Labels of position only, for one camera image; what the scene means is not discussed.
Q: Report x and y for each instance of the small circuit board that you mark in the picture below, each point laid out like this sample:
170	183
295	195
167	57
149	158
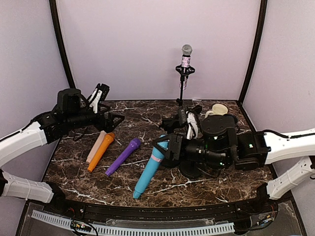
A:
80	227

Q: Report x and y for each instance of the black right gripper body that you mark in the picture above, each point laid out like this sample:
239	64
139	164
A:
177	138

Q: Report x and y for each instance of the cream ceramic mug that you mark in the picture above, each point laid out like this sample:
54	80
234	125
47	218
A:
217	109

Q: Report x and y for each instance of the light blue microphone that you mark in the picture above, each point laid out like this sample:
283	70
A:
148	173

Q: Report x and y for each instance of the black enclosure frame post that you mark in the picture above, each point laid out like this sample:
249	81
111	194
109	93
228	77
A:
60	43
254	52

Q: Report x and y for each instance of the purple microphone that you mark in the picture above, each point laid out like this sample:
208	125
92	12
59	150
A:
133	145

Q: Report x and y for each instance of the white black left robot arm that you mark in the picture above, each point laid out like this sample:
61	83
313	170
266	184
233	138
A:
72	111

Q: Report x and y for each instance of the pink microphone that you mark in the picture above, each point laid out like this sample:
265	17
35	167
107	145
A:
96	146

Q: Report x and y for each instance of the black table edge rail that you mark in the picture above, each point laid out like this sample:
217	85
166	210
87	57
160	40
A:
239	211

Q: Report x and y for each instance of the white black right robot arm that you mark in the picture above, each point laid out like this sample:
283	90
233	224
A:
220	147

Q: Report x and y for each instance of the black enclosure frame post left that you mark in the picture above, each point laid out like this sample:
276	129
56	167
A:
60	43

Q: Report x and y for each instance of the black enclosure frame post right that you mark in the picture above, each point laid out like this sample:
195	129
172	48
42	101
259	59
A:
254	52

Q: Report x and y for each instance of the white slotted cable duct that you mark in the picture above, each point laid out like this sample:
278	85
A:
140	228

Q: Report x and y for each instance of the black tripod microphone stand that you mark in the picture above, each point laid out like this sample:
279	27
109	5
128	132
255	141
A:
180	99

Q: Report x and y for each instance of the glitter silver microphone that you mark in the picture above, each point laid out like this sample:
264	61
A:
185	64

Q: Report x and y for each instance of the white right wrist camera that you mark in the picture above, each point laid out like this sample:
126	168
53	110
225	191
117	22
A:
189	118

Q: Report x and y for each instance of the orange microphone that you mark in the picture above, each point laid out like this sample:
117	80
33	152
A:
108	139

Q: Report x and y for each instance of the dark blue ceramic mug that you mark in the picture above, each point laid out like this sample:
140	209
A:
236	123

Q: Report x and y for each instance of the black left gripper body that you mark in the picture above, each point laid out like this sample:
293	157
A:
101	125

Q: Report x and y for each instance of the black round-base stand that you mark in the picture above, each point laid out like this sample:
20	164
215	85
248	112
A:
169	125
192	170
196	109

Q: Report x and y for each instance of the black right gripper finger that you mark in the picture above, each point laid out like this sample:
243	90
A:
162	139
161	151

